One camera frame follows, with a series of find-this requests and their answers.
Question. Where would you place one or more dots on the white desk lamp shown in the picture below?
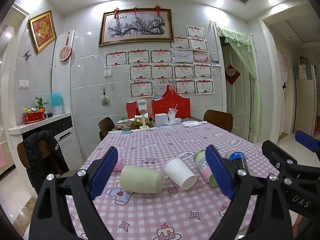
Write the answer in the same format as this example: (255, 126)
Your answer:
(143, 105)

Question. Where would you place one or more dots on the red and gold framed picture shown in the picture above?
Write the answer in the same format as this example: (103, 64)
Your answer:
(42, 30)

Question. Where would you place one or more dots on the pink checked tablecloth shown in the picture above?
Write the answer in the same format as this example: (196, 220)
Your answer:
(160, 145)

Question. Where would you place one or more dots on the white cup with straws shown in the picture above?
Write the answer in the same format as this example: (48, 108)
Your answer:
(171, 116)

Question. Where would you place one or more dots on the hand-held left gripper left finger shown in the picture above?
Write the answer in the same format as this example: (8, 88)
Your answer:
(103, 173)

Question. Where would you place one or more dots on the green and pink can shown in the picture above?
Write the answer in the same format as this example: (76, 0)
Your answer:
(203, 166)

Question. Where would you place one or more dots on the pink round hanging fan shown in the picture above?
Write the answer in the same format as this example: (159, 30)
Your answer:
(65, 53)

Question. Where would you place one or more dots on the black puffer jacket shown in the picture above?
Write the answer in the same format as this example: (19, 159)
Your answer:
(33, 152)

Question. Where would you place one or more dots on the white wall switch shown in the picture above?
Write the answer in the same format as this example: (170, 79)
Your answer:
(24, 84)

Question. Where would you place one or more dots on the red diamond door decoration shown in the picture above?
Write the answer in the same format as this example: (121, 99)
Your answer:
(232, 74)

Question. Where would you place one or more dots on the blue and black bottle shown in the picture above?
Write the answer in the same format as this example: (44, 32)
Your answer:
(237, 160)

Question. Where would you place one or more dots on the pale green cup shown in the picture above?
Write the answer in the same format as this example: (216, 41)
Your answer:
(141, 180)

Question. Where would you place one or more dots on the white counter with black cabinet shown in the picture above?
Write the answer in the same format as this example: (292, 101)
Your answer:
(63, 127)

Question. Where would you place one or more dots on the white cabinet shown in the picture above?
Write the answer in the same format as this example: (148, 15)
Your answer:
(306, 100)

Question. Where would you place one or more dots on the clear food container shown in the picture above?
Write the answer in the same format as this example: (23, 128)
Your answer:
(122, 125)

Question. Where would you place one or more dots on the white door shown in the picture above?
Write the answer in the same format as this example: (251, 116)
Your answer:
(237, 100)

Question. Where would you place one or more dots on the teal and white humidifier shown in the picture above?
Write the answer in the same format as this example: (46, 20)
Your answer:
(57, 102)

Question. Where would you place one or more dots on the white wall socket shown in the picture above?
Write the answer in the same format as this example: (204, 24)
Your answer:
(107, 73)

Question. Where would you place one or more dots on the green lace curtain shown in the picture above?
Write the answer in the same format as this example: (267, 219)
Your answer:
(250, 55)

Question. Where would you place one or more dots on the hanging white brush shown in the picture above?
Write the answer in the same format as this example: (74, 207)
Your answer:
(104, 100)

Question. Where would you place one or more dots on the small potted plant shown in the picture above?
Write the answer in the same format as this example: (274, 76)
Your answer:
(40, 103)

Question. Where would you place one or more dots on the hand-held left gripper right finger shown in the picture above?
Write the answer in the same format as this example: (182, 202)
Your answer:
(220, 173)

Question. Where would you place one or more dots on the butterfly wall decoration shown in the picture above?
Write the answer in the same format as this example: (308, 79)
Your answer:
(27, 54)

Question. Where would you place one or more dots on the red tray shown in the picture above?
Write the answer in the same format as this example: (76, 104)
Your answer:
(33, 118)

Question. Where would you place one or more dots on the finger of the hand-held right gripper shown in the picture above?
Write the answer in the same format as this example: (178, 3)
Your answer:
(305, 138)
(275, 152)

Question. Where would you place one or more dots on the framed blossom tree painting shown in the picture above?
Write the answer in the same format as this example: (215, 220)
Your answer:
(136, 26)

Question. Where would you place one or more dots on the white plastic bag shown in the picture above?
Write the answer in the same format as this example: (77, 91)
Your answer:
(191, 123)

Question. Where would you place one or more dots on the pink cup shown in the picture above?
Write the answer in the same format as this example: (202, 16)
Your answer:
(119, 163)

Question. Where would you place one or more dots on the red gift bag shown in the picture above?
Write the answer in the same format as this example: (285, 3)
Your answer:
(172, 103)

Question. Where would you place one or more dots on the white square box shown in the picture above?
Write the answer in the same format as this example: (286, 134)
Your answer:
(161, 119)

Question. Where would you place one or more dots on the white paper cup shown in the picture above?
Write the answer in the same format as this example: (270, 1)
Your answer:
(180, 173)

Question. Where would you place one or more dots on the brown wooden chair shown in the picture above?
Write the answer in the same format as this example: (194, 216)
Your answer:
(106, 127)
(218, 120)
(47, 155)

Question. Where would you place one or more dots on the gold box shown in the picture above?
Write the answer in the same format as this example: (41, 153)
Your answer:
(138, 121)

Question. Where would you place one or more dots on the small teal box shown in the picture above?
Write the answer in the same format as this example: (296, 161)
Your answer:
(126, 130)

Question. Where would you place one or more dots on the small wall photo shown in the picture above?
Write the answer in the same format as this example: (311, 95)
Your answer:
(215, 62)

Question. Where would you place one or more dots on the red knot ornament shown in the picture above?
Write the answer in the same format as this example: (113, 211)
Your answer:
(135, 8)
(116, 13)
(157, 8)

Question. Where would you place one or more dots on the group of wall certificates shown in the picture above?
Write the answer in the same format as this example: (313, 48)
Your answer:
(162, 71)

